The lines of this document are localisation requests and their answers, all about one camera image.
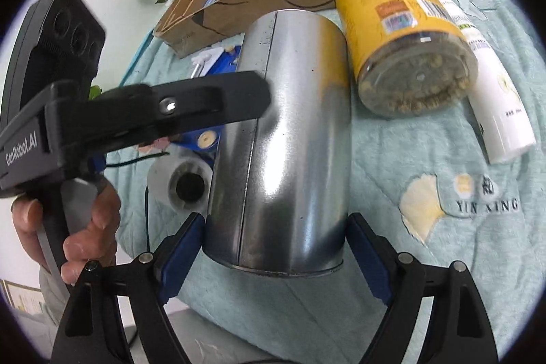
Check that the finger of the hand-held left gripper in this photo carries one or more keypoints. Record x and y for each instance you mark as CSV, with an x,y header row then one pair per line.
x,y
204,99

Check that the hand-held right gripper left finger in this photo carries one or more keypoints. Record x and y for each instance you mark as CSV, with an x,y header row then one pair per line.
x,y
181,261

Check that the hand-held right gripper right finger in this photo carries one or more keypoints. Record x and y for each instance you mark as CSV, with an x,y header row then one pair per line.
x,y
367,257

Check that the blue stapler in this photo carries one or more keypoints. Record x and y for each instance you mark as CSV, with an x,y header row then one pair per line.
x,y
224,63

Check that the silver metal tin can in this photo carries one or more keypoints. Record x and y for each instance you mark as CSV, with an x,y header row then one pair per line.
x,y
290,133

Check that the yellow label clear jar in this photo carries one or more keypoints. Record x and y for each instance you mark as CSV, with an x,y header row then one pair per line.
x,y
384,27

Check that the white cylindrical device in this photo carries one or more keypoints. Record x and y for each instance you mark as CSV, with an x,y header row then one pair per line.
x,y
499,104

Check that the person's left hand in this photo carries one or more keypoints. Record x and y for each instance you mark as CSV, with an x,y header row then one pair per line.
x,y
98,244

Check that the teal leaf print blanket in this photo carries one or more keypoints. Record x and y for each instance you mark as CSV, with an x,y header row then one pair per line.
x,y
426,261

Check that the clear tape roll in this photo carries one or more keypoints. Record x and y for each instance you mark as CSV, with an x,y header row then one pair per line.
x,y
160,185

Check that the framed picture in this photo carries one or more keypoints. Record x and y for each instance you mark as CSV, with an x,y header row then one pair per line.
x,y
21,298

